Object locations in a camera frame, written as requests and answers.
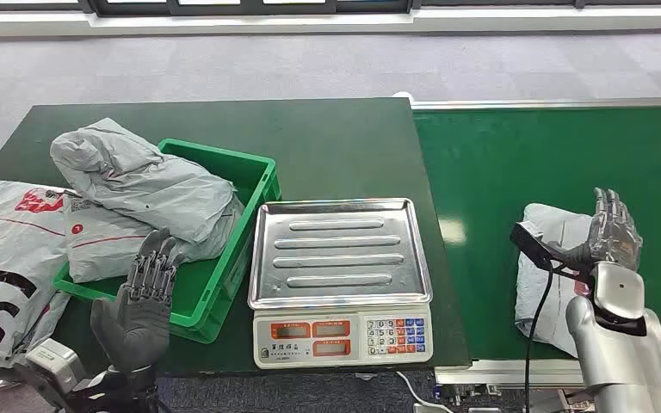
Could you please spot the small grey mailer package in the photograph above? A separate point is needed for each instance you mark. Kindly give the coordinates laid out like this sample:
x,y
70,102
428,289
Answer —
x,y
541,296

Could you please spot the white window ledge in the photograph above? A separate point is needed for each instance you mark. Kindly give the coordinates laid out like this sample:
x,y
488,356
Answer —
x,y
479,21

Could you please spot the dark window frame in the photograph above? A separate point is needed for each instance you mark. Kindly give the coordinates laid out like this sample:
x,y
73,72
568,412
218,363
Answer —
x,y
250,10

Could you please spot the steel scale tray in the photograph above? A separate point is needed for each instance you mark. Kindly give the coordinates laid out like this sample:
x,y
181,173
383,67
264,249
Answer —
x,y
336,285

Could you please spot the white electronic weighing scale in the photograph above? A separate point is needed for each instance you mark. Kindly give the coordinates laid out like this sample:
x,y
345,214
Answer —
x,y
302,336

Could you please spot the white package with black letters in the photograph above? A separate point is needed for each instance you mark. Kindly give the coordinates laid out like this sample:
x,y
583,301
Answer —
x,y
11,245

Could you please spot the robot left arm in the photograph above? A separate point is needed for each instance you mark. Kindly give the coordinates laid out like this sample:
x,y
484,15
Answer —
x,y
114,393

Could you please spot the white package with red line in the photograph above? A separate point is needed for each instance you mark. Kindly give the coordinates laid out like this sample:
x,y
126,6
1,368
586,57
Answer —
x,y
102,251

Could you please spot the large crumpled grey package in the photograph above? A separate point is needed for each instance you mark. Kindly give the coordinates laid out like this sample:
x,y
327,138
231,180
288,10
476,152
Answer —
x,y
154,188

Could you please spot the green belt conveyor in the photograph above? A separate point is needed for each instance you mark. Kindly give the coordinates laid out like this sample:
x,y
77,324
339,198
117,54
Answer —
x,y
536,159

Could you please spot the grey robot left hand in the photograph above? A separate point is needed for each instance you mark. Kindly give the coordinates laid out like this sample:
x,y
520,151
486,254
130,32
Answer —
x,y
136,325

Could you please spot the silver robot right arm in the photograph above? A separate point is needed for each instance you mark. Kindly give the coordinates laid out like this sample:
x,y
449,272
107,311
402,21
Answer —
x,y
621,353

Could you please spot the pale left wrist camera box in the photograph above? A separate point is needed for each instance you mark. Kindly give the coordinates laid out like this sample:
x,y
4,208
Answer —
x,y
51,365

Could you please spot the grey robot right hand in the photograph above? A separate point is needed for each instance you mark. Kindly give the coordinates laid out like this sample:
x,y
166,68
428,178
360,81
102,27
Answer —
x,y
615,239

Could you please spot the green plastic basket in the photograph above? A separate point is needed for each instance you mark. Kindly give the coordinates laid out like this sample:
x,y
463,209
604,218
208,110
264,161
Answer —
x,y
239,171

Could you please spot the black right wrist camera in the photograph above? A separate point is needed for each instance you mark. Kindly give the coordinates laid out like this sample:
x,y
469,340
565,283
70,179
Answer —
x,y
527,236

